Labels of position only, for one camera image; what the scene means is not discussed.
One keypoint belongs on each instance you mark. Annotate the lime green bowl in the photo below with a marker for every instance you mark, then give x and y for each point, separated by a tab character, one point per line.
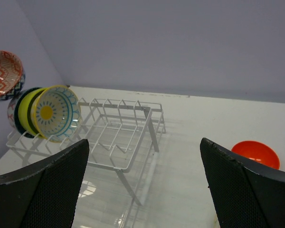
23	120

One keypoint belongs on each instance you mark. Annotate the white wire dish rack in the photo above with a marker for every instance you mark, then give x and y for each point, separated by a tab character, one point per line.
123	138

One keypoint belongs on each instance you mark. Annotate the blue zigzag bowl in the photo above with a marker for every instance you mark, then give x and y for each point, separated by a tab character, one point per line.
12	75

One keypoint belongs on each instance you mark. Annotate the yellow bowl with blue pattern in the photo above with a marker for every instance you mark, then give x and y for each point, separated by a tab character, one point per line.
55	113

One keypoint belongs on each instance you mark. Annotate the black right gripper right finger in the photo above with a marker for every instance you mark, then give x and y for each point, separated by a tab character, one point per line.
245	193

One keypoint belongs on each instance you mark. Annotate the orange plastic bowl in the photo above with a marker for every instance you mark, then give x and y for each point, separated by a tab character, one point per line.
257	152

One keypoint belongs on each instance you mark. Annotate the white bowl with red diamonds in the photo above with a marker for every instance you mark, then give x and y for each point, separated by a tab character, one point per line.
12	111

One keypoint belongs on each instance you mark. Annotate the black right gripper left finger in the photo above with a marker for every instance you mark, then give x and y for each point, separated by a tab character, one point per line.
45	193

